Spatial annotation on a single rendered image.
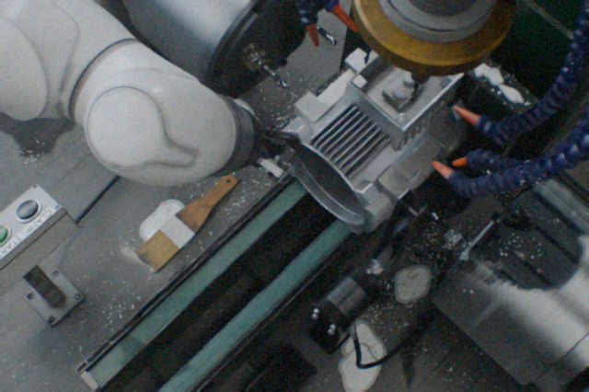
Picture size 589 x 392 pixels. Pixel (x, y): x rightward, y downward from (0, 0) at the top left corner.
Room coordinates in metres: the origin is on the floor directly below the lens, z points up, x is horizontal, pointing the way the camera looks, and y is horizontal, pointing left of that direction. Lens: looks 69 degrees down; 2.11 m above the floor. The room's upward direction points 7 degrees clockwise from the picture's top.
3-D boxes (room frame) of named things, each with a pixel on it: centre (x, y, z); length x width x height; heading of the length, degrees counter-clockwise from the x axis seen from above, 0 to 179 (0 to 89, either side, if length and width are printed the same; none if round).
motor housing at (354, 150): (0.52, -0.10, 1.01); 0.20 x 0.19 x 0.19; 142
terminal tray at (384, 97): (0.55, -0.12, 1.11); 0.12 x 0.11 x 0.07; 142
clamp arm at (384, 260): (0.34, -0.13, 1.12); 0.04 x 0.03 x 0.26; 142
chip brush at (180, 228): (0.44, 0.17, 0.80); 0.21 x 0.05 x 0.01; 144
